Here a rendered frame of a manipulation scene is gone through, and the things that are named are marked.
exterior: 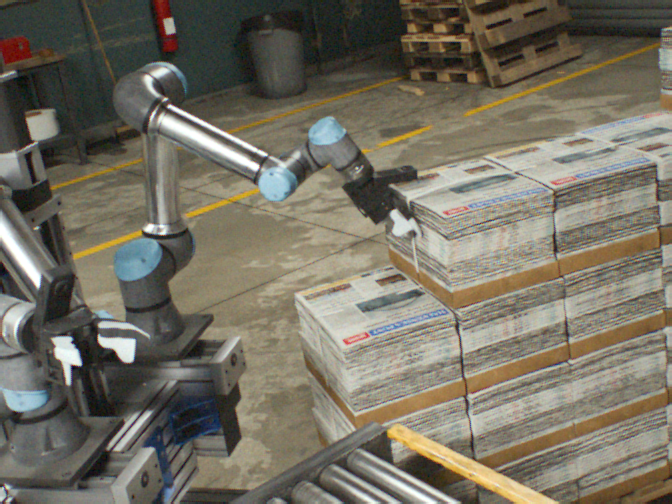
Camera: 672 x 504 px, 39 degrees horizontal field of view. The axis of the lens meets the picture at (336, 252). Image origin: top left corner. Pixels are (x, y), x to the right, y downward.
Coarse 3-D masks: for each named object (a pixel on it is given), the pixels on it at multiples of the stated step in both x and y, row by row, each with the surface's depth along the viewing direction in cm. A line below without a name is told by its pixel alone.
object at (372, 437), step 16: (352, 432) 183; (368, 432) 182; (384, 432) 182; (336, 448) 178; (352, 448) 178; (368, 448) 180; (384, 448) 182; (304, 464) 175; (320, 464) 174; (336, 464) 175; (272, 480) 172; (288, 480) 171; (304, 480) 171; (240, 496) 169; (256, 496) 168; (272, 496) 167; (288, 496) 169
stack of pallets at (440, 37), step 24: (408, 0) 860; (432, 0) 835; (456, 0) 814; (528, 0) 865; (408, 24) 874; (456, 24) 894; (504, 24) 846; (408, 48) 875; (432, 48) 854; (456, 48) 860; (432, 72) 907; (456, 72) 847; (480, 72) 837
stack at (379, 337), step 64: (640, 256) 235; (320, 320) 227; (384, 320) 221; (448, 320) 219; (512, 320) 227; (576, 320) 233; (384, 384) 218; (448, 384) 225; (512, 384) 231; (576, 384) 238; (640, 384) 247; (576, 448) 245; (640, 448) 253
